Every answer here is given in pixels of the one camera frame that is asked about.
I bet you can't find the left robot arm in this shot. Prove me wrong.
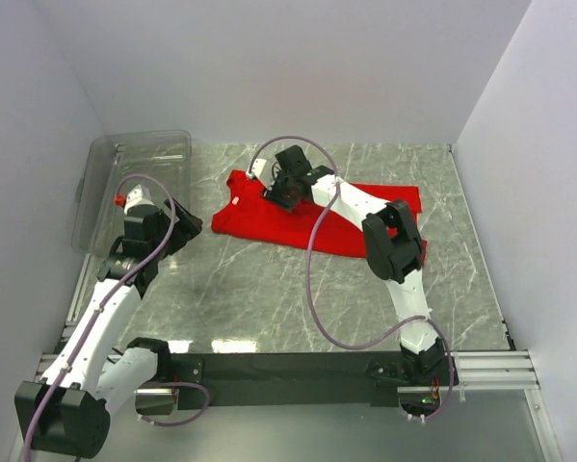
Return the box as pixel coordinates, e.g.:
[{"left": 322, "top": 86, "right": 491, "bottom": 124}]
[{"left": 14, "top": 194, "right": 202, "bottom": 461}]

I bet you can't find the clear plastic bin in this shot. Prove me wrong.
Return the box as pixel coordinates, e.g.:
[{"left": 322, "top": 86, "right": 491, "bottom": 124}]
[{"left": 71, "top": 130, "right": 192, "bottom": 256}]

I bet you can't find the red t shirt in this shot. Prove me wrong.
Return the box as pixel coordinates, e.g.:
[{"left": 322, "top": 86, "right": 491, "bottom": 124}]
[{"left": 210, "top": 168, "right": 429, "bottom": 265}]

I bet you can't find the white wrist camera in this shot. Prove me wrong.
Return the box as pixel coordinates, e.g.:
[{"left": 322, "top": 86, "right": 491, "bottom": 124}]
[
  {"left": 114, "top": 184, "right": 153, "bottom": 216},
  {"left": 246, "top": 159, "right": 267, "bottom": 180}
]

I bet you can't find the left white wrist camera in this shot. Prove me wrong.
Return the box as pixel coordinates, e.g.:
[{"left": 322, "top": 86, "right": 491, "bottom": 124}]
[{"left": 114, "top": 184, "right": 153, "bottom": 216}]

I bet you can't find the aluminium rail frame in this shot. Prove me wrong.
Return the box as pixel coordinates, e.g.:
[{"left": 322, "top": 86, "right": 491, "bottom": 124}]
[{"left": 8, "top": 143, "right": 559, "bottom": 462}]

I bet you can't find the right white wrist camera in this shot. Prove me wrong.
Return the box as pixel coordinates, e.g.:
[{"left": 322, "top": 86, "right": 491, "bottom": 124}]
[{"left": 246, "top": 159, "right": 267, "bottom": 180}]

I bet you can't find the black base beam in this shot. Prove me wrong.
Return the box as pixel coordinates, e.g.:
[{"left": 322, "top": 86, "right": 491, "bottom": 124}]
[{"left": 115, "top": 351, "right": 460, "bottom": 411}]

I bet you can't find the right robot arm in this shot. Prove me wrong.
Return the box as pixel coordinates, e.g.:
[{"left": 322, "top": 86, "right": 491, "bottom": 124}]
[{"left": 246, "top": 144, "right": 455, "bottom": 386}]

